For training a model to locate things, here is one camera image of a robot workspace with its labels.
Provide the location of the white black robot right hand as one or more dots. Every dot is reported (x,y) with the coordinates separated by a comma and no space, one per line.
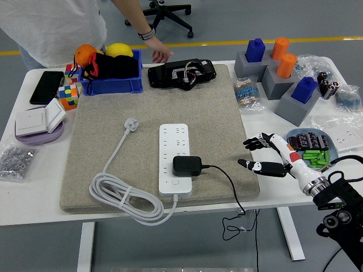
(295,157)

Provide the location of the person's left hand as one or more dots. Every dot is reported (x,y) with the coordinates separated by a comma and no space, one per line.
(158,49)

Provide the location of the white power strip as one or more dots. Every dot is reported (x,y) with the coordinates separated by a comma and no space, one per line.
(174,136)

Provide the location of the black plug adapter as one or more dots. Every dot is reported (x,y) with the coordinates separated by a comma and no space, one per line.
(187,165)

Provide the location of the person's left forearm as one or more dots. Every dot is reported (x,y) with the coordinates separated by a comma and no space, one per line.
(133,14)

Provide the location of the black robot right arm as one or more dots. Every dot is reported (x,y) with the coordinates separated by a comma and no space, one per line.
(340,192)

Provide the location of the black capacitor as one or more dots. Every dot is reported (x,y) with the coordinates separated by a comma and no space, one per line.
(293,140)
(302,141)
(313,140)
(324,142)

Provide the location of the black wrist band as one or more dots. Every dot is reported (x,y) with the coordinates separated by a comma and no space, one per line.
(147,34)

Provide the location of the pile of green batteries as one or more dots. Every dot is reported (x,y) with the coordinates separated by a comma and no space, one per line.
(314,156)

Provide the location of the black office chair base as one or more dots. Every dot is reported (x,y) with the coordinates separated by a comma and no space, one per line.
(170,14)

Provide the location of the yellow lemon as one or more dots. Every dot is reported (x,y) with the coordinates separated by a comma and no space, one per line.
(119,49)

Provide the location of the light blue plate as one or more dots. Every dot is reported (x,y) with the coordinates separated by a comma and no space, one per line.
(334,153)

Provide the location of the clear bag around socket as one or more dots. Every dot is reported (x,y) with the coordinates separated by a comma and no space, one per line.
(326,122)

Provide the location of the blue plastic bin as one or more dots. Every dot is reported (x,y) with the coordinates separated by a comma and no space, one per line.
(113,85)

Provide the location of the grey-brown mat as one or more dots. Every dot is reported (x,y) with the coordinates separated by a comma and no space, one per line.
(127,99)

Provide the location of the black table control panel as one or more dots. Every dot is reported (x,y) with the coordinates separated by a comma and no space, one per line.
(329,208)

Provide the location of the blue peg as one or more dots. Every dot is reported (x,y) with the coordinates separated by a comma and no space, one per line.
(255,51)
(304,90)

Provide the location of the orange fruit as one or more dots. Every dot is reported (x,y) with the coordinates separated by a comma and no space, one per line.
(83,54)

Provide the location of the bundle of black capacitors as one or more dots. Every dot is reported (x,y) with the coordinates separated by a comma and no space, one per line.
(327,86)

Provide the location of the white table leg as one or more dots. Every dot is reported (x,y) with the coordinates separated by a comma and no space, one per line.
(292,235)
(85,246)

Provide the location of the bag of striped resistors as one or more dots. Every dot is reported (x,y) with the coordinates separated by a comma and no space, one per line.
(248,93)

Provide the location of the bag of blue resistors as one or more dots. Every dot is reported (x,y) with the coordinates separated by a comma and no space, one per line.
(348,99)

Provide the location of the wide grey block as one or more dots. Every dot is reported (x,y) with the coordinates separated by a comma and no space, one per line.
(244,69)

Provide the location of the small colourful puzzle cube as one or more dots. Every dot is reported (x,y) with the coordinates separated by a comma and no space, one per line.
(71,69)

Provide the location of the orange cylinder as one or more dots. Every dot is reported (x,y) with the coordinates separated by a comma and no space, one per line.
(287,66)
(280,48)

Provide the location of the clear plastic bag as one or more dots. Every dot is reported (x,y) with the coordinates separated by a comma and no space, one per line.
(314,63)

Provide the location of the large colourful puzzle cube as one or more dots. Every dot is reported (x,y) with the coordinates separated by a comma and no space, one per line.
(68,96)

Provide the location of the black smartphone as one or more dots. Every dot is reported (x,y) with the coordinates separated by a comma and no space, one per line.
(46,86)

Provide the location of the purple dish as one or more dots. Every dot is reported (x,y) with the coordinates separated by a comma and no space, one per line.
(39,139)

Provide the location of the bag of metal nuts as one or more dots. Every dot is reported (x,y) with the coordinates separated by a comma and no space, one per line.
(15,161)

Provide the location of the white wall socket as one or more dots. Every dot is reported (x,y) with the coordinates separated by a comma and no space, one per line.
(347,139)

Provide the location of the tilted white wall switch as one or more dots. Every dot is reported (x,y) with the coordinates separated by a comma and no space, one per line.
(55,114)

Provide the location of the flat white wall switch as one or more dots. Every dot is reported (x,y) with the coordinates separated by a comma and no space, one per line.
(29,122)

